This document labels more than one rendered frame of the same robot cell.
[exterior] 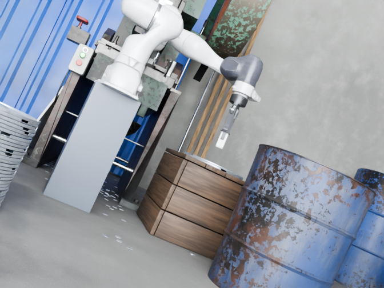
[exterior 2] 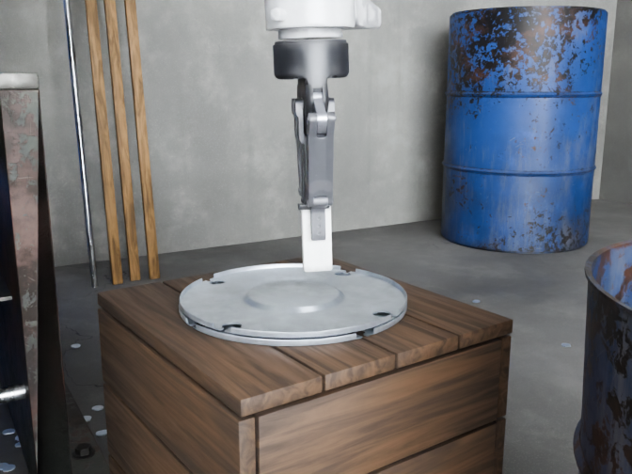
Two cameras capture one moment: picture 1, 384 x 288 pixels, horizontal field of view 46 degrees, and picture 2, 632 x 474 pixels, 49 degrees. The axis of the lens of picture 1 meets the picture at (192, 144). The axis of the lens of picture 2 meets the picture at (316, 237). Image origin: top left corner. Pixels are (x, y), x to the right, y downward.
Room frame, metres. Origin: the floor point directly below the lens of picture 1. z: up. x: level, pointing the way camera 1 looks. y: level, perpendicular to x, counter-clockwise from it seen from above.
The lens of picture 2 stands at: (1.24, 0.14, 0.63)
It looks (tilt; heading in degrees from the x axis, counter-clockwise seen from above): 13 degrees down; 340
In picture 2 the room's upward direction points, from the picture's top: straight up
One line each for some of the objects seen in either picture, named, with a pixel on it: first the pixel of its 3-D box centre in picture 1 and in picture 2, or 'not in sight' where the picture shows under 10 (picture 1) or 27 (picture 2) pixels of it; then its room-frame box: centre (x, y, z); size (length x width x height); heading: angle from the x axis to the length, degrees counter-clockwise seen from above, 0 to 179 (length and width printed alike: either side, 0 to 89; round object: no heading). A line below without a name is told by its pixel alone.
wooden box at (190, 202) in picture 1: (196, 202); (293, 428); (2.05, -0.13, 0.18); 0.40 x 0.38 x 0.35; 15
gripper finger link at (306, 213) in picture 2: (222, 140); (317, 238); (1.90, -0.11, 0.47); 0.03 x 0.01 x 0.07; 78
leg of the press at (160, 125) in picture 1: (158, 127); (11, 177); (2.69, 0.23, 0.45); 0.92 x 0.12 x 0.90; 9
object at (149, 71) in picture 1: (134, 70); not in sight; (2.51, 0.47, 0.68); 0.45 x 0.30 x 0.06; 99
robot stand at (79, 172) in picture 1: (91, 146); not in sight; (1.74, 0.35, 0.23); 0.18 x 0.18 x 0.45; 16
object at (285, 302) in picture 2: (214, 165); (293, 294); (2.05, -0.13, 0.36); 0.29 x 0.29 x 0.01
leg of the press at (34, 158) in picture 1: (74, 88); not in sight; (2.61, 0.75, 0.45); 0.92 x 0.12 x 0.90; 9
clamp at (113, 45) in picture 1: (112, 43); not in sight; (2.49, 0.63, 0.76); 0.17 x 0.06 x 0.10; 99
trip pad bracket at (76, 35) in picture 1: (74, 46); not in sight; (2.24, 0.74, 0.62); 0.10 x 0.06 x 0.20; 99
